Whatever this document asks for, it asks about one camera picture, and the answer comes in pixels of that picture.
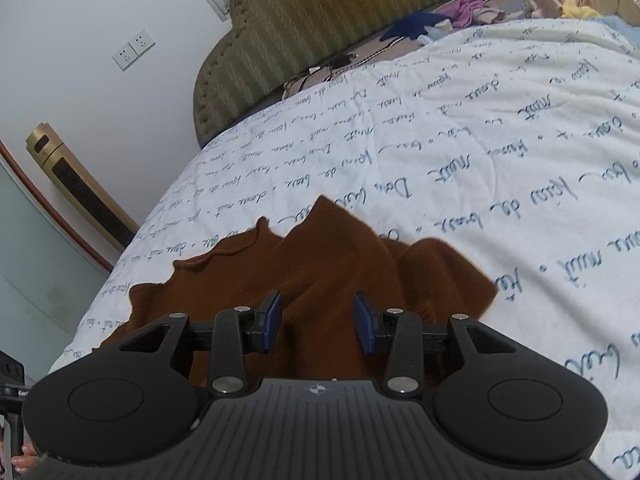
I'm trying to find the brown knit sweater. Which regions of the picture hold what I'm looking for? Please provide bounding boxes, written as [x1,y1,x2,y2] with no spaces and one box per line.
[100,195,499,392]

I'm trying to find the yellow cloth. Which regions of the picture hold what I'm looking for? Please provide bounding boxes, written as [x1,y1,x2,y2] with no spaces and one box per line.
[560,0,604,20]

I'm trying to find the light blue cloth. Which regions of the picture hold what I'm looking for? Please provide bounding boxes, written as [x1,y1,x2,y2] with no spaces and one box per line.
[590,14,640,57]

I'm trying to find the tangled charging cables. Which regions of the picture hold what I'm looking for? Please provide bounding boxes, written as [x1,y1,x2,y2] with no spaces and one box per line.
[284,57,361,101]

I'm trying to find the green padded headboard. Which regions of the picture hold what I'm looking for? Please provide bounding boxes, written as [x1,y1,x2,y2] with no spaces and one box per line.
[192,0,500,150]

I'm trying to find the gold tower air conditioner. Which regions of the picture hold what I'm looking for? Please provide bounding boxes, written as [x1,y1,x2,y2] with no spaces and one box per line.
[25,122,142,253]

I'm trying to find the small pale blue cloth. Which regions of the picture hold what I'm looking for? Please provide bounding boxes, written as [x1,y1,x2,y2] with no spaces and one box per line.
[417,19,454,44]

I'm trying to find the navy cloth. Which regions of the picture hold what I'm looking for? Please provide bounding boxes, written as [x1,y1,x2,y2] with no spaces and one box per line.
[379,12,452,43]

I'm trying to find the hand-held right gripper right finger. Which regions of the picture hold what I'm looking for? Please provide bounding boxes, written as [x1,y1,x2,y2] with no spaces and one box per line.
[352,291,523,401]

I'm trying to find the person's left hand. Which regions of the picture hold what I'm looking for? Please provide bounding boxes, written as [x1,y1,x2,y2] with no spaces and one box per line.
[10,440,42,474]

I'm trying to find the purple cloth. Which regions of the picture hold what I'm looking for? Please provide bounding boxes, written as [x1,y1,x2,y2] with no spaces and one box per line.
[447,0,507,30]

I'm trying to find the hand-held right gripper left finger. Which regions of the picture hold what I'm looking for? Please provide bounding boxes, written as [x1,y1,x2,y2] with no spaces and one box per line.
[117,290,284,401]

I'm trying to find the white script-printed quilt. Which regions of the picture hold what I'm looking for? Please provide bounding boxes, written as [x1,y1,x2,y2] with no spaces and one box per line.
[47,17,640,476]

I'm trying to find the wooden framed glass door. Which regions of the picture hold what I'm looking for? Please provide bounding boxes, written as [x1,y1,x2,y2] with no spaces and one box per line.
[0,140,119,392]

